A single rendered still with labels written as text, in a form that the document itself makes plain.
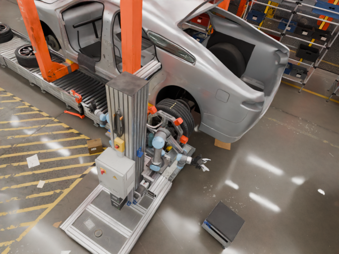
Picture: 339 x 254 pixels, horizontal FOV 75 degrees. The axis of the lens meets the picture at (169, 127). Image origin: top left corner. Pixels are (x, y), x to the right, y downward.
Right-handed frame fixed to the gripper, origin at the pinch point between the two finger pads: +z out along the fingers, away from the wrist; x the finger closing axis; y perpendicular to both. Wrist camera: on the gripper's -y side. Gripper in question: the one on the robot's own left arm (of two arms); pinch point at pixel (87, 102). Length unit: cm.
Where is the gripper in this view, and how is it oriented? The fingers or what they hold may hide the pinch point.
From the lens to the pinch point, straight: 291.3
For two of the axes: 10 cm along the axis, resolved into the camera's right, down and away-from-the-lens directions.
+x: 6.6, -3.6, 6.5
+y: -2.1, 7.5, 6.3
